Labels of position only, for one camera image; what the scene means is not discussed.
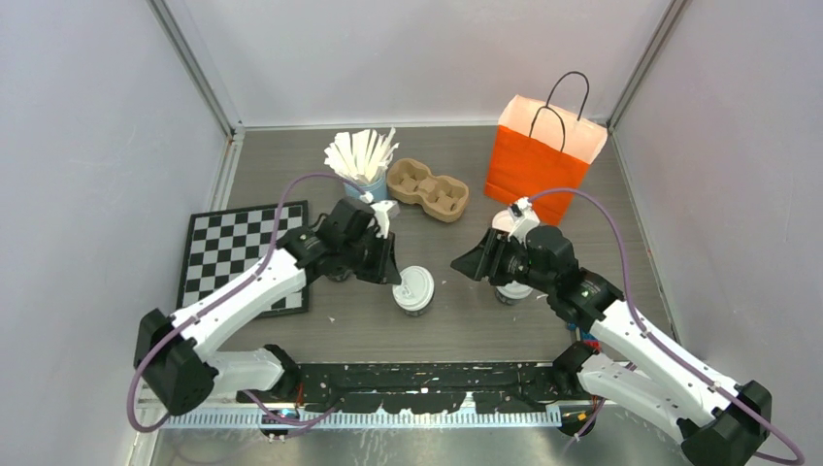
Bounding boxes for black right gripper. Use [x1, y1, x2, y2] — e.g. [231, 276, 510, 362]
[451, 226, 554, 293]

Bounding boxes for white wooden stir sticks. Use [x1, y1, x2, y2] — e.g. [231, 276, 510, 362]
[323, 127, 399, 185]

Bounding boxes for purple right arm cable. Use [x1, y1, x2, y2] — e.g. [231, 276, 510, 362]
[527, 187, 807, 466]

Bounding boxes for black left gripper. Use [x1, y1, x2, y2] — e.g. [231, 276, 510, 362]
[341, 228, 401, 284]

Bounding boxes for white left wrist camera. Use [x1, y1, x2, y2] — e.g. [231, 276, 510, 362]
[370, 200, 400, 239]

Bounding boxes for blue toy block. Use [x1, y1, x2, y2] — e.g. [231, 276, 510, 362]
[576, 327, 602, 351]

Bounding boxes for black paper coffee cup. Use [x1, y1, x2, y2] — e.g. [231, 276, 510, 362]
[495, 283, 533, 306]

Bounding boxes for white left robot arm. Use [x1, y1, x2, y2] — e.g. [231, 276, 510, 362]
[134, 197, 401, 416]

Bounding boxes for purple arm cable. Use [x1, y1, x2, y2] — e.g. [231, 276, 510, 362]
[527, 187, 807, 466]
[125, 172, 371, 433]

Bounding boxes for stack of white lids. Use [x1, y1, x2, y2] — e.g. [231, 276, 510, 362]
[491, 210, 514, 233]

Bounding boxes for orange paper bag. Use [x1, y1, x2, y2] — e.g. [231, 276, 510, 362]
[484, 71, 608, 204]

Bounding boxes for brown cardboard cup carrier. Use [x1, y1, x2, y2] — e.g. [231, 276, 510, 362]
[386, 158, 470, 223]

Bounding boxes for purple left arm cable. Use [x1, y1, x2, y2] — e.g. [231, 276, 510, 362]
[125, 172, 371, 433]

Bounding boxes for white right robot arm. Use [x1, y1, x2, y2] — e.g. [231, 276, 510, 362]
[451, 225, 772, 465]

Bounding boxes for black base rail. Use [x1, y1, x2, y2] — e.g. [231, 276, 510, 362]
[253, 361, 603, 415]

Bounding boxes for light blue cup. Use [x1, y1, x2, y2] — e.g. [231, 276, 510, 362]
[344, 174, 389, 202]

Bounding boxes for black white chessboard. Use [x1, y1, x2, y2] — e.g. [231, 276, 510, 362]
[177, 200, 309, 309]

